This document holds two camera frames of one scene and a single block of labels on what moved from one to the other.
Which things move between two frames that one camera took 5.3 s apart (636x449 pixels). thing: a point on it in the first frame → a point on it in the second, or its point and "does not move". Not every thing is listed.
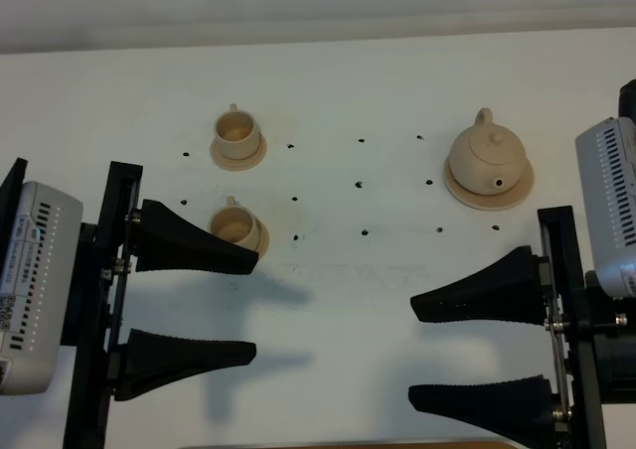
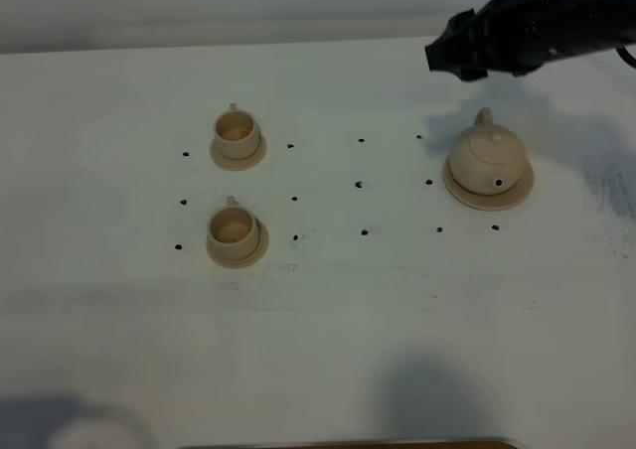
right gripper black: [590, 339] → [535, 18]
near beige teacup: [235, 223] does not move
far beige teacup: [238, 133] does not move
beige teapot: [487, 158] does not move
